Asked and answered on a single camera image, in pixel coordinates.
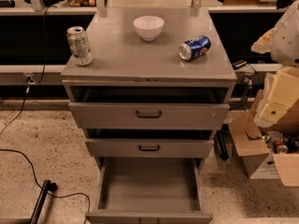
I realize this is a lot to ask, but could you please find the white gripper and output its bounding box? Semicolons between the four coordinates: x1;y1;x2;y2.
251;28;299;128

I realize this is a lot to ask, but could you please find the blue pepsi can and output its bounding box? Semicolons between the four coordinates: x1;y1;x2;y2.
178;35;211;62

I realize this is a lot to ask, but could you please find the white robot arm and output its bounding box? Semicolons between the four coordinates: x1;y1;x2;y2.
251;0;299;128

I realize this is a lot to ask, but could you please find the brown can in box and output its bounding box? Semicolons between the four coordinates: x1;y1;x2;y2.
273;140;288;154

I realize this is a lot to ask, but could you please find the grey drawer cabinet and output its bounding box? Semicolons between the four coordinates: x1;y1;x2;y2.
60;7;238;224

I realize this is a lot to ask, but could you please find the green white soda can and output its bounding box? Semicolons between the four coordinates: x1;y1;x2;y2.
66;26;93;66

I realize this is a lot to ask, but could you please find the grey top drawer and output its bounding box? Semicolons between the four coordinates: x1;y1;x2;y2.
69;103;229;130

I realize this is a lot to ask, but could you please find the grey middle drawer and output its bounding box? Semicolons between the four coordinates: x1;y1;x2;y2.
85;138;214;158

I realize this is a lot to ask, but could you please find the grey open bottom drawer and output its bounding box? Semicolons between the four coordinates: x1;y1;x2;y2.
86;158;213;224

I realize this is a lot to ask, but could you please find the small black device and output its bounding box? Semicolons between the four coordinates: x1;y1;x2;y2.
232;60;247;70

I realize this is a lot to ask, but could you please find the open cardboard box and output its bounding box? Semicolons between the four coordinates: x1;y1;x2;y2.
228;90;299;187

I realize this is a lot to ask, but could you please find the white ceramic bowl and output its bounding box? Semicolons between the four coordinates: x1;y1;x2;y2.
134;16;164;41

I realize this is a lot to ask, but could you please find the black metal floor bar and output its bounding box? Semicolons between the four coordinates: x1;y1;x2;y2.
29;180;58;224

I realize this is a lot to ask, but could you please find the black floor cable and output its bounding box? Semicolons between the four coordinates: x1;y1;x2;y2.
0;7;92;213

